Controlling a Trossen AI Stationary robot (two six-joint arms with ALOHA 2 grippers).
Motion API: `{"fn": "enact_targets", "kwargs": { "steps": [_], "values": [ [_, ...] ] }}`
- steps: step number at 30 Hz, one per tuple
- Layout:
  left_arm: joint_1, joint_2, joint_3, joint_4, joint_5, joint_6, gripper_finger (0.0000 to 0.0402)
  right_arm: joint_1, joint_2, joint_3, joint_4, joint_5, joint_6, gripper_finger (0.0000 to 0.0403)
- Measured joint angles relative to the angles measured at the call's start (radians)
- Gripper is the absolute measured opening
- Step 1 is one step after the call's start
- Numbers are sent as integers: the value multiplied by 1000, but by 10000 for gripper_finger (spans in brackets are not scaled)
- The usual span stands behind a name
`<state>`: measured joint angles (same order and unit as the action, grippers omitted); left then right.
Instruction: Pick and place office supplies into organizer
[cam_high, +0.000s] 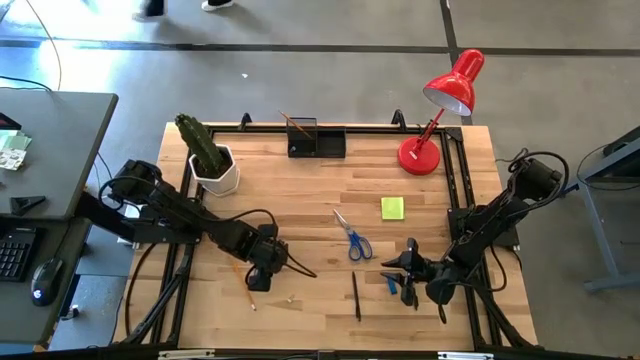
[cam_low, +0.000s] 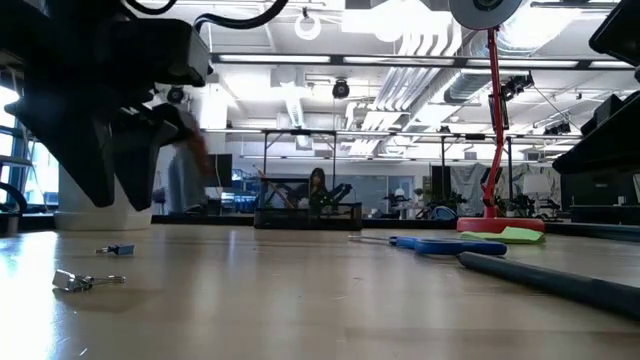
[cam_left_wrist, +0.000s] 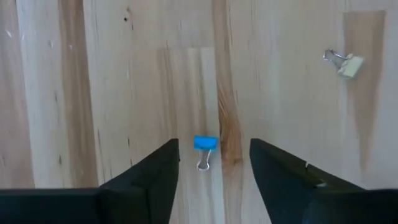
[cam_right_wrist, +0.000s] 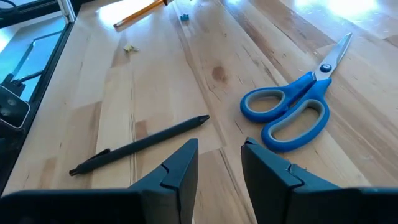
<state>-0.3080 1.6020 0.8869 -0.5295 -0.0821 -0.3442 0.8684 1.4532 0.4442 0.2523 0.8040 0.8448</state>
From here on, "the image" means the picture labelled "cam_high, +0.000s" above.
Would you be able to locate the black wedge shaped object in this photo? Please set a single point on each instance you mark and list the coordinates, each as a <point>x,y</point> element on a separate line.
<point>25,204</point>

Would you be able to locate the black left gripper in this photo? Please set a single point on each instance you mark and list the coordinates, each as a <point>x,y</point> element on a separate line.
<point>267,250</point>

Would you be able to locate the black keyboard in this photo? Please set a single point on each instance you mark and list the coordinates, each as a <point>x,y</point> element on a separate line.
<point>15,255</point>

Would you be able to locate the pale paper sheets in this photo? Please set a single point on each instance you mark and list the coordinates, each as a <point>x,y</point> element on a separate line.
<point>12,150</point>

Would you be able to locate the black computer mouse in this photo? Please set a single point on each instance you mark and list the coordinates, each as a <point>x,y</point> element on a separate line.
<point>46,280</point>

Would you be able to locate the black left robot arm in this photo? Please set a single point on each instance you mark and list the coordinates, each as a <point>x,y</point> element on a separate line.
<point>185,212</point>

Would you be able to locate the red desk lamp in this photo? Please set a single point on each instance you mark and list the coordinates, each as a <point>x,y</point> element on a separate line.
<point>419,156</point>

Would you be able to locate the grey side table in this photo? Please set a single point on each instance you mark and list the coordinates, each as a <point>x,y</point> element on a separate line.
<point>597,235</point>

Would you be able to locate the person's foot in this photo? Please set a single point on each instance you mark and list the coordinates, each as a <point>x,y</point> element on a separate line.
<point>217,4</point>
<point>152,9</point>

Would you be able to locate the small black white object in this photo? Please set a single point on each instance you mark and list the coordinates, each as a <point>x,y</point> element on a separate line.
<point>73,313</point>

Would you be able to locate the black flat device corner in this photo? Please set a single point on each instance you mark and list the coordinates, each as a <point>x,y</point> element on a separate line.
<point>9,122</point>

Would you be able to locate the green cactus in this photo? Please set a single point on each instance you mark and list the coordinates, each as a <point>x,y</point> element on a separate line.
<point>200,140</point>

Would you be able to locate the white hexagonal plant pot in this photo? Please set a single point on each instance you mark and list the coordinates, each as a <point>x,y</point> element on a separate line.
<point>220,186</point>

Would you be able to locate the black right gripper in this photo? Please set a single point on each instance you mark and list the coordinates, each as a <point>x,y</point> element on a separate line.
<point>435,280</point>

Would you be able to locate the silver metal bracket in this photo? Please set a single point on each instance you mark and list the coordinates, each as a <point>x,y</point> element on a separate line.
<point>185,355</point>
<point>465,356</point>

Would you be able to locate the blue eraser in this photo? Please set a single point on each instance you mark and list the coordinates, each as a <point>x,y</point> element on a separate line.
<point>392,289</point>

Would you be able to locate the grey office desk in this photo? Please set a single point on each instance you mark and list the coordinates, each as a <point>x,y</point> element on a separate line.
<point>60,150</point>

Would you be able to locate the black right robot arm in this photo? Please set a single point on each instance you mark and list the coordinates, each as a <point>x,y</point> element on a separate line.
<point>490,225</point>

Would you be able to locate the green sticky note pad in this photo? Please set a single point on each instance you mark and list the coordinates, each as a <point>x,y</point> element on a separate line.
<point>392,208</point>

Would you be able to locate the black mesh desk organizer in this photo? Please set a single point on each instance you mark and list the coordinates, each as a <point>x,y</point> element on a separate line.
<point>330,145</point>

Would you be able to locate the orange wooden pencil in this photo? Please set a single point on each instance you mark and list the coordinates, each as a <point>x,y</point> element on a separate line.
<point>295,125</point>
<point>248,297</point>

